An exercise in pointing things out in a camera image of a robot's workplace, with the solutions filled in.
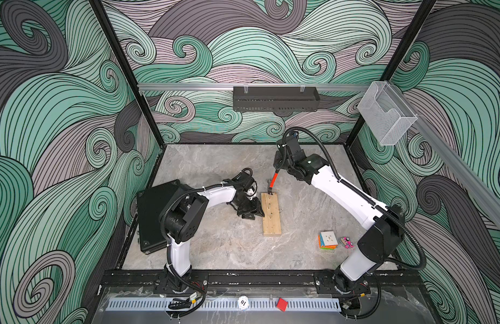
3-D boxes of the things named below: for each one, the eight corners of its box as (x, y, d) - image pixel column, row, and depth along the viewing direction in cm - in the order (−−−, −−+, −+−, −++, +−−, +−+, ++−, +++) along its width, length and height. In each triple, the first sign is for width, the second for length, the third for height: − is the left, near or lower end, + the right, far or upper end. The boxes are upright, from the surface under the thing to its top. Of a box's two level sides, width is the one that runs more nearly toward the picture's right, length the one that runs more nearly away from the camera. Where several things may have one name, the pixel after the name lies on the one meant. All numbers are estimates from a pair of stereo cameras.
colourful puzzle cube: (318, 249, 83) (323, 244, 79) (315, 236, 87) (319, 231, 82) (333, 249, 83) (338, 244, 79) (329, 236, 87) (334, 231, 82)
